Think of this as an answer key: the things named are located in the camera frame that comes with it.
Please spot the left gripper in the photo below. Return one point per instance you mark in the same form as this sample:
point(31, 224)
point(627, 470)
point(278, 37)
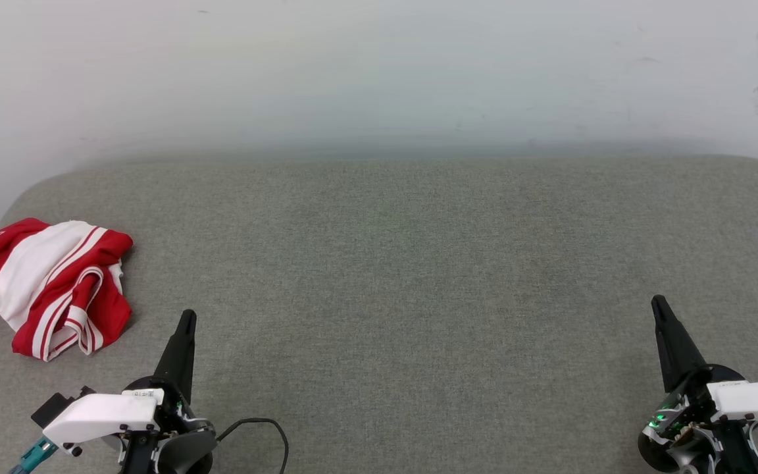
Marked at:
point(99, 415)

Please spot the red and white basketball jersey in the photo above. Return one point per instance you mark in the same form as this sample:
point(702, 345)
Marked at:
point(56, 283)

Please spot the white printed label sticker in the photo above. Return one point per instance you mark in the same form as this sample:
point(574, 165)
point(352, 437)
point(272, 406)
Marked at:
point(143, 395)

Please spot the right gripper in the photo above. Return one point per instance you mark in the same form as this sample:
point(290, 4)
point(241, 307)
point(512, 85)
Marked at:
point(754, 401)

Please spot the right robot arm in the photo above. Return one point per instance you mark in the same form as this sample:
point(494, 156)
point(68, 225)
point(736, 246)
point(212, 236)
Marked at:
point(655, 454)

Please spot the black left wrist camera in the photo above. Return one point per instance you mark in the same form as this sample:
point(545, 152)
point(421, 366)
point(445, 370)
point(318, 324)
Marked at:
point(56, 405)

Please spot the teal left camera connector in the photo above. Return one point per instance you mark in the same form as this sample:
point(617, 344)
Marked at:
point(33, 454)

